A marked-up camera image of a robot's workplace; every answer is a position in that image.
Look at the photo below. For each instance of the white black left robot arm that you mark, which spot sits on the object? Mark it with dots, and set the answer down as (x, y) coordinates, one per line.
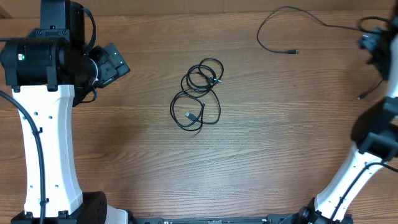
(48, 78)

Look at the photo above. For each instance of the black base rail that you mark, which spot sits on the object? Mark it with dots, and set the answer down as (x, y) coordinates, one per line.
(275, 218)

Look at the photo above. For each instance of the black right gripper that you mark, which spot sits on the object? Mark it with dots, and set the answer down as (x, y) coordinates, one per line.
(374, 43)

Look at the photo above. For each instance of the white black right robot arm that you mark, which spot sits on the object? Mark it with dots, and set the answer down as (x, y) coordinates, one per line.
(374, 136)

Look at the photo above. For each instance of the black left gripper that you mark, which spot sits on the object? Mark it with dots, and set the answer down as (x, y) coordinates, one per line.
(109, 72)

